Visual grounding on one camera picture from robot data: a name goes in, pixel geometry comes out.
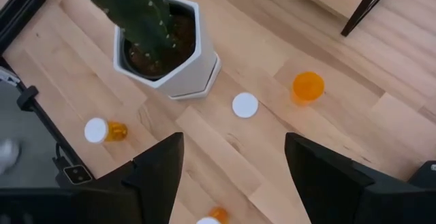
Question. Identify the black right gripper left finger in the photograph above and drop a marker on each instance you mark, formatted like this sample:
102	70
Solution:
156	183

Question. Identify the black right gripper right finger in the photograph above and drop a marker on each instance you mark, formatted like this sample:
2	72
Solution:
327	190

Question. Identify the orange medicine bottle white cap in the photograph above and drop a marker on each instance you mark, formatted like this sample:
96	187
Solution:
96	130
218	213

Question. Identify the white hexagonal plant pot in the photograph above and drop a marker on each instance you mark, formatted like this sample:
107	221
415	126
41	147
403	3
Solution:
190	74

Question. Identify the white rounded object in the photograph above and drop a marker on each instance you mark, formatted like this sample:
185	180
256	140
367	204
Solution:
8	154

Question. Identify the green cactus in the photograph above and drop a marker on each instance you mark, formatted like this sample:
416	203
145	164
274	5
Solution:
136	13

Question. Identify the small black camera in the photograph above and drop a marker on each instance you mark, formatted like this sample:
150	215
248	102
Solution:
77	174

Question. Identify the white bracket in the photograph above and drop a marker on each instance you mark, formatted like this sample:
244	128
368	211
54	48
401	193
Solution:
8	76

